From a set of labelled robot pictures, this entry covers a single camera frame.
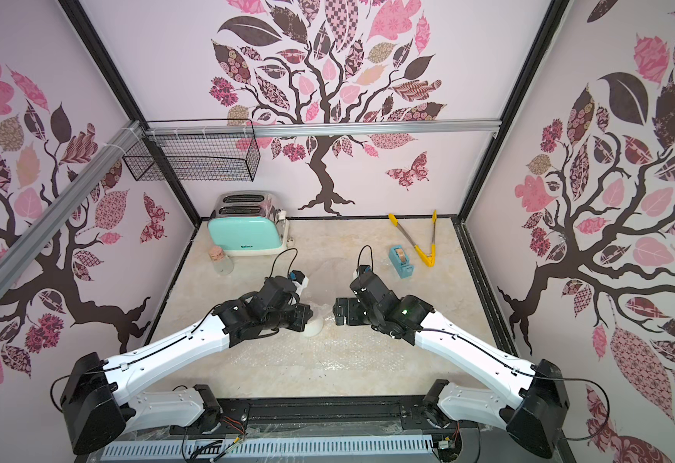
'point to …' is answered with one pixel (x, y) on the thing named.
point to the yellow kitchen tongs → (430, 258)
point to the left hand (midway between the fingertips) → (311, 320)
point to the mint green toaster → (247, 223)
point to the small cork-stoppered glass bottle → (222, 263)
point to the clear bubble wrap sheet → (344, 361)
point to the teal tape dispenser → (401, 261)
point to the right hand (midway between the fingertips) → (345, 306)
